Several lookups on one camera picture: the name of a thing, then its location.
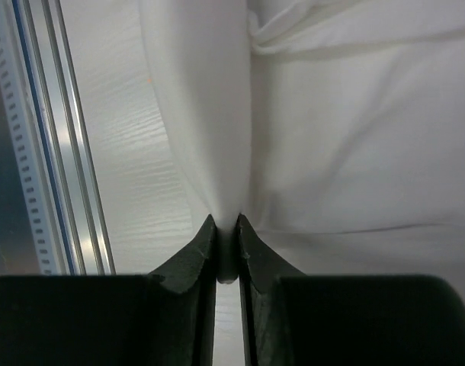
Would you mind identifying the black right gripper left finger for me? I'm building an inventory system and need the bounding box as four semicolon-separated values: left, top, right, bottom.
0;217;216;365

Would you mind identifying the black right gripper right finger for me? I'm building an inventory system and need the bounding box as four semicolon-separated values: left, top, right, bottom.
236;216;465;365

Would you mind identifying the white t shirt robot print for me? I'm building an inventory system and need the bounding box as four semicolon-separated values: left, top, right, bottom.
135;0;465;285

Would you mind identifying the aluminium mounting rail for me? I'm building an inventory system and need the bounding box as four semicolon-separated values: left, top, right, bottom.
11;1;116;275

